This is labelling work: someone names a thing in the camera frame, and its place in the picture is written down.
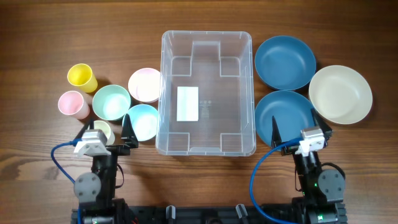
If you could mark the cream plastic cup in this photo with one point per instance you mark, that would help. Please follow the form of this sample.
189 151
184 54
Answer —
107 132

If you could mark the pink plastic cup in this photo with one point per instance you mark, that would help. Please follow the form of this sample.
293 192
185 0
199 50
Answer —
72 103

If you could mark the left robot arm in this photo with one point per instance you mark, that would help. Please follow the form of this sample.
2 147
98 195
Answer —
95 190

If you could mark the mint green small bowl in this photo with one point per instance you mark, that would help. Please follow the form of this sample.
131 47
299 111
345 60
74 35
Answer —
111 102

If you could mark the clear plastic storage container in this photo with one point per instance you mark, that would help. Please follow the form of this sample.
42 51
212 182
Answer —
219 63

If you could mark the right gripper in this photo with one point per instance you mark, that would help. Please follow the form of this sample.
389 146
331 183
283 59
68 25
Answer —
318 122

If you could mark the dark blue bowl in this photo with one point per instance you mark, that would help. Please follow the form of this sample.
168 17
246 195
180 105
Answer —
291 110
285 63

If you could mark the yellow plastic cup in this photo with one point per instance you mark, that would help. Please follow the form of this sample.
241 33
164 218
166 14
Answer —
82 76

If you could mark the pale pink small bowl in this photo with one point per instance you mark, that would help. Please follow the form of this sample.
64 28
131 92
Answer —
144 85

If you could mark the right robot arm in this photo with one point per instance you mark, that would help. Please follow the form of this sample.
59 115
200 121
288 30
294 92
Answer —
322 184

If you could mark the light blue small bowl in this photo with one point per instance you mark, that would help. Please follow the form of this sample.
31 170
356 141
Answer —
143 120

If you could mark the white label in container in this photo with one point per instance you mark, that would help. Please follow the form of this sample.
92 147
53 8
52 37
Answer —
187 103

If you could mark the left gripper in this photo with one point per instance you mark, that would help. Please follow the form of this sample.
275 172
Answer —
129 136

